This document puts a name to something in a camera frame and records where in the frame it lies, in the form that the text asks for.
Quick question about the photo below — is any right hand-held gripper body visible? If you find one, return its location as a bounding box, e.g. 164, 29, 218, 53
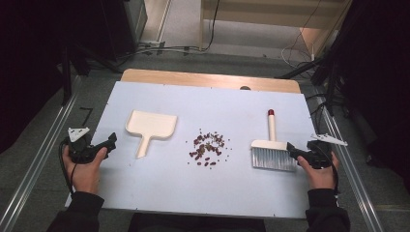
305, 132, 349, 170

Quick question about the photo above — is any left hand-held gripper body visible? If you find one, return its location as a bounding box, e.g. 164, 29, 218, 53
64, 127, 108, 164

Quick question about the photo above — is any cream brush with red cap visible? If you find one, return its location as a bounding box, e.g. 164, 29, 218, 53
250, 108, 299, 172

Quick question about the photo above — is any cream plastic dustpan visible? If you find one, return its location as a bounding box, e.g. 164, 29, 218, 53
125, 109, 179, 160

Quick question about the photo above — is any pile of red beans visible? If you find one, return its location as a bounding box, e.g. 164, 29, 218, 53
185, 128, 232, 168

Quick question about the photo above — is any person's right hand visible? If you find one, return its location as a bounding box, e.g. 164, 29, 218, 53
296, 151, 340, 191

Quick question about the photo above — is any person's left hand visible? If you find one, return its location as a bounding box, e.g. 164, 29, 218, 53
61, 144, 109, 195

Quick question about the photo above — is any black metal stand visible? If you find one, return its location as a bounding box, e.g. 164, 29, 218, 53
323, 59, 341, 116

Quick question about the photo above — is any white board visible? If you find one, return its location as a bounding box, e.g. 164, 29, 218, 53
64, 80, 343, 222

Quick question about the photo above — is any wooden table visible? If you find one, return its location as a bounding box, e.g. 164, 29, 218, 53
120, 68, 302, 95

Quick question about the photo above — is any dark curtain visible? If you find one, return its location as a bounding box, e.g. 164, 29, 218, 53
0, 0, 104, 155
335, 0, 410, 194

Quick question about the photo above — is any black cabinet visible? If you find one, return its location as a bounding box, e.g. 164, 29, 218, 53
99, 0, 149, 63

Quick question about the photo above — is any light wooden shelf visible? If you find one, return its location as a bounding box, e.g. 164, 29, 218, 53
198, 0, 354, 60

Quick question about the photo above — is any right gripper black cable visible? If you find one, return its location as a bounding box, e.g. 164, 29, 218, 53
317, 144, 340, 197

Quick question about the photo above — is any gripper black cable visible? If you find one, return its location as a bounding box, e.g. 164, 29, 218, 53
58, 138, 78, 195
317, 144, 340, 197

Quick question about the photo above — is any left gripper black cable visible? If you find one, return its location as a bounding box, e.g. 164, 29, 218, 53
58, 138, 78, 195

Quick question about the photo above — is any metal floor rail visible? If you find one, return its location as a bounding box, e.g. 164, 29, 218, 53
0, 76, 81, 232
313, 95, 387, 232

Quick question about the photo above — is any white cable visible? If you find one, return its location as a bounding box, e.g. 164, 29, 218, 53
280, 30, 316, 71

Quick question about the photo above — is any bundle of floor cables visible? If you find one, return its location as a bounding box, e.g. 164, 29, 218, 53
116, 41, 203, 62

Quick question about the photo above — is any hanging black cable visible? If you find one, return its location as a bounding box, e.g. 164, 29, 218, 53
202, 0, 221, 52

